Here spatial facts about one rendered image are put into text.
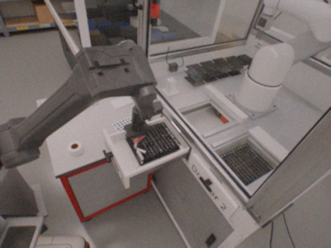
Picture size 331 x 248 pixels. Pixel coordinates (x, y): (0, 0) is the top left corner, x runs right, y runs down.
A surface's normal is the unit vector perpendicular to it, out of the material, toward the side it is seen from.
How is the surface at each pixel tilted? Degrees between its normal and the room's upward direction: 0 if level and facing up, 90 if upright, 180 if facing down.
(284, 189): 90
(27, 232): 0
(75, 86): 64
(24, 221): 0
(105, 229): 0
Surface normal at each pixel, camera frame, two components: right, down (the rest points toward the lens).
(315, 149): -0.86, 0.29
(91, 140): 0.10, -0.71
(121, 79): 0.51, -0.30
